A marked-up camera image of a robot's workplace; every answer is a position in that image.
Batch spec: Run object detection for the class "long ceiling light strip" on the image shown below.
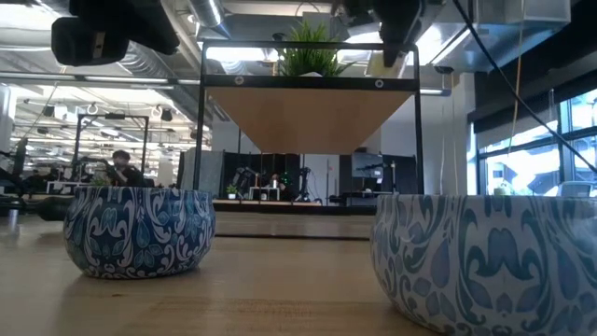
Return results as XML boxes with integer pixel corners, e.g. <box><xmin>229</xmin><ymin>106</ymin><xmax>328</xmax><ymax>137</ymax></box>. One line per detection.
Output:
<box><xmin>0</xmin><ymin>70</ymin><xmax>202</xmax><ymax>89</ymax></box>

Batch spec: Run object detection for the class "large glass window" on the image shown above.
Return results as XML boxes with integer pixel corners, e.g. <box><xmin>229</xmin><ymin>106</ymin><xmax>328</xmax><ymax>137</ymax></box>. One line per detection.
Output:
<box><xmin>475</xmin><ymin>88</ymin><xmax>597</xmax><ymax>197</ymax></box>

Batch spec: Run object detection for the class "small white table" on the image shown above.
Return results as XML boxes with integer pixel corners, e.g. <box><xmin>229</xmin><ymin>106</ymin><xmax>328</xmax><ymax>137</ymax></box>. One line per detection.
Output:
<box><xmin>248</xmin><ymin>185</ymin><xmax>282</xmax><ymax>203</ymax></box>

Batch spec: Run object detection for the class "black background rig frame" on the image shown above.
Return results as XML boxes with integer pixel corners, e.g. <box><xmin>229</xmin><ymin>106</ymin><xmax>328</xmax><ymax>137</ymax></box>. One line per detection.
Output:
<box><xmin>72</xmin><ymin>113</ymin><xmax>151</xmax><ymax>188</ymax></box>

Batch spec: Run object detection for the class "black aluminium table frame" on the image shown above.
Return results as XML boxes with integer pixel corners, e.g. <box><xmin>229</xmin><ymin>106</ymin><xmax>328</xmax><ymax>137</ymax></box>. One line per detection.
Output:
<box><xmin>212</xmin><ymin>200</ymin><xmax>378</xmax><ymax>217</ymax></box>

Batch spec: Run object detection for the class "silver spiral ceiling duct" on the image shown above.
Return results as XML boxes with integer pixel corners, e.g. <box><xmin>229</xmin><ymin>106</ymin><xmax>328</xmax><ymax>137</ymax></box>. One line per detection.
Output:
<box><xmin>186</xmin><ymin>0</ymin><xmax>230</xmax><ymax>39</ymax></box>

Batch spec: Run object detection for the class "grey partition panel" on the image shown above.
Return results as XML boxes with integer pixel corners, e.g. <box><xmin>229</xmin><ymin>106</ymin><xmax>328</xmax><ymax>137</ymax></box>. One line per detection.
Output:
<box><xmin>179</xmin><ymin>147</ymin><xmax>226</xmax><ymax>203</ymax></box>

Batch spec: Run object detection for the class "pale office chair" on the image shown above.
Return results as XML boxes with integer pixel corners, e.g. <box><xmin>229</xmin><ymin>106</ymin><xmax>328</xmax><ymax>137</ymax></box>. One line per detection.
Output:
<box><xmin>556</xmin><ymin>180</ymin><xmax>597</xmax><ymax>198</ymax></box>

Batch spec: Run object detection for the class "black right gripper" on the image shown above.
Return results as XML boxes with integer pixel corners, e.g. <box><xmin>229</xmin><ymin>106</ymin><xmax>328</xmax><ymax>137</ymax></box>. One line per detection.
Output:
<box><xmin>330</xmin><ymin>0</ymin><xmax>442</xmax><ymax>69</ymax></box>

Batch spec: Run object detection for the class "dark wall monitor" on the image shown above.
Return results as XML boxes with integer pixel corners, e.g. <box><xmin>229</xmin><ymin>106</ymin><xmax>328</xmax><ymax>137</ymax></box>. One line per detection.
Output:
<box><xmin>350</xmin><ymin>151</ymin><xmax>386</xmax><ymax>180</ymax></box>

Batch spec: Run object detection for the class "wooden shelf black metal frame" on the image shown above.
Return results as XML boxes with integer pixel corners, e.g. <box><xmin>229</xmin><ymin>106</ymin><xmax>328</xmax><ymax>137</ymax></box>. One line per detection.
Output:
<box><xmin>192</xmin><ymin>39</ymin><xmax>426</xmax><ymax>242</ymax></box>

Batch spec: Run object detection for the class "green artificial plant white pot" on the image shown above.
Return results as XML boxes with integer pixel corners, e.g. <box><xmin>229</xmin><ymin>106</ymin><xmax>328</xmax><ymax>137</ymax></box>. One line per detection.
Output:
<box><xmin>277</xmin><ymin>19</ymin><xmax>356</xmax><ymax>78</ymax></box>

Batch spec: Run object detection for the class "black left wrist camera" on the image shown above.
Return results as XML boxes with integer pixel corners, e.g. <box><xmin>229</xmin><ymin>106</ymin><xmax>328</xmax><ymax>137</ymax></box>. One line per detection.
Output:
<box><xmin>49</xmin><ymin>16</ymin><xmax>131</xmax><ymax>67</ymax></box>

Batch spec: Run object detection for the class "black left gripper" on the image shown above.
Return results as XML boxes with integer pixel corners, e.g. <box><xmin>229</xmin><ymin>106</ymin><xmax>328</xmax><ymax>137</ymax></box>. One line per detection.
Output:
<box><xmin>68</xmin><ymin>0</ymin><xmax>182</xmax><ymax>56</ymax></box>

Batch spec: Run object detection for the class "black metal candlestick holder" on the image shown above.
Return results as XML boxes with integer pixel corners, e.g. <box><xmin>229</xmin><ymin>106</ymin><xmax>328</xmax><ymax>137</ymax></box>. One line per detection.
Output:
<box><xmin>0</xmin><ymin>193</ymin><xmax>72</xmax><ymax>223</ymax></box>

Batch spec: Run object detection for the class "large silver air duct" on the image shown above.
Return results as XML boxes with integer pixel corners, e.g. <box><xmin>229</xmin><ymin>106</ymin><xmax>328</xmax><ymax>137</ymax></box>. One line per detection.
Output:
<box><xmin>428</xmin><ymin>0</ymin><xmax>573</xmax><ymax>75</ymax></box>

